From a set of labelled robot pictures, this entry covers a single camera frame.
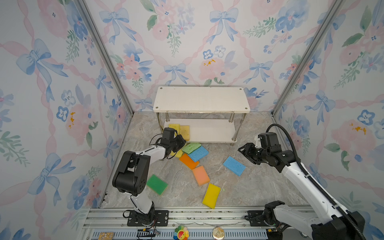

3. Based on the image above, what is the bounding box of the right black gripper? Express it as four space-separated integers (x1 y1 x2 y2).
237 142 270 165

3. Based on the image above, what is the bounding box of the pale yellow worn sponge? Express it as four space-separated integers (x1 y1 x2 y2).
179 125 191 142

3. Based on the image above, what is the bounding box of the bright yellow sponge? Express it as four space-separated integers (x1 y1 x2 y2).
168 124 180 136

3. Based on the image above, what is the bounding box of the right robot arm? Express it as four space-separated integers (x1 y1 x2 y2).
238 124 365 240

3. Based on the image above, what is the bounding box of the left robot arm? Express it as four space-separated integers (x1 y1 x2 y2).
112 128 186 226

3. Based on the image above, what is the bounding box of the yellow sponge near shelf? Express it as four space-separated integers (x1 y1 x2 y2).
171 150 184 158

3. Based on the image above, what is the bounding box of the blue sponge by shelf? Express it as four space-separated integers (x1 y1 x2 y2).
188 146 209 162

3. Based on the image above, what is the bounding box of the white two-tier shelf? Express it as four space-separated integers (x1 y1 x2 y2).
153 87 251 144

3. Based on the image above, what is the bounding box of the light green sponge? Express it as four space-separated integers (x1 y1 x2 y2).
182 143 201 154

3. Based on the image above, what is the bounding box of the orange sponge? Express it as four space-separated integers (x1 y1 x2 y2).
179 154 200 170

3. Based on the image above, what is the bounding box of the blue sponge right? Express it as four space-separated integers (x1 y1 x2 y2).
223 157 246 177

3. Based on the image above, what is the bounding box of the salmon pink sponge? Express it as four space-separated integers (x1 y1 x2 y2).
192 166 210 186

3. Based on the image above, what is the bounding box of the dark green sponge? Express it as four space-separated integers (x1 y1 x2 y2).
147 175 169 196

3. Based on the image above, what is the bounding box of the yellow sponge front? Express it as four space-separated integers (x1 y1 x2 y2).
202 184 221 209

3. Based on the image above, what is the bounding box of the round brass disc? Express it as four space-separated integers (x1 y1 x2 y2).
212 227 225 240

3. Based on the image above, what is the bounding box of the colourful round toy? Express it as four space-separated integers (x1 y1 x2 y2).
173 225 190 240

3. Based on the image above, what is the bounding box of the small patterned card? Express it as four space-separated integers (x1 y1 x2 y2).
98 232 115 240

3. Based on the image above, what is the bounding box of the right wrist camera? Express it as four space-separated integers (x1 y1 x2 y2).
255 136 262 148

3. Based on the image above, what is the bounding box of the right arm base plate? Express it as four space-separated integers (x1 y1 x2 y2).
244 210 288 229

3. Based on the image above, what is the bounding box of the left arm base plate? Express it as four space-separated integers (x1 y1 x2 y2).
123 210 169 227

